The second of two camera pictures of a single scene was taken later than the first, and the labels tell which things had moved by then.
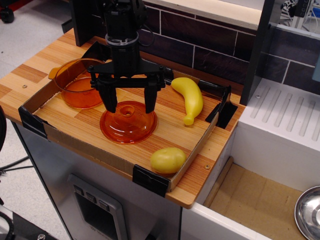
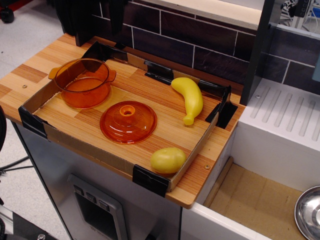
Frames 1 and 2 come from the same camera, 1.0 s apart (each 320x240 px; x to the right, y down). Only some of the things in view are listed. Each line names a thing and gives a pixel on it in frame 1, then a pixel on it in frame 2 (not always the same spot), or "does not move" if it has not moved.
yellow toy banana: (192, 97) does not move
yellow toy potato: (168, 160) does not move
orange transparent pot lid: (130, 124) does not move
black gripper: (126, 70) → (70, 13)
